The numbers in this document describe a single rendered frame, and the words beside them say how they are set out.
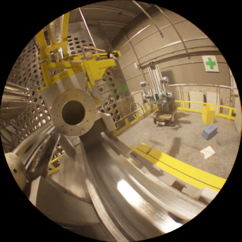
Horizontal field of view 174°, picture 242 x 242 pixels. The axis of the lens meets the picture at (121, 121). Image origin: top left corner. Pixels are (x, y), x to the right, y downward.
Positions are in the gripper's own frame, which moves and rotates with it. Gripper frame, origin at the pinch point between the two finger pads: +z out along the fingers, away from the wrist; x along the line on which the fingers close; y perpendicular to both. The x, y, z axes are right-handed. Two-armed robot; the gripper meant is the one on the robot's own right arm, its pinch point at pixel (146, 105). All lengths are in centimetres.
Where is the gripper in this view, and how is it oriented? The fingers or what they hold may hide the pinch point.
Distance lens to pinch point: 211.7
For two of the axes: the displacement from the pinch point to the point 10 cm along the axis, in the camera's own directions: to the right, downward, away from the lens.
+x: -6.2, 0.4, 7.8
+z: 1.2, 9.9, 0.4
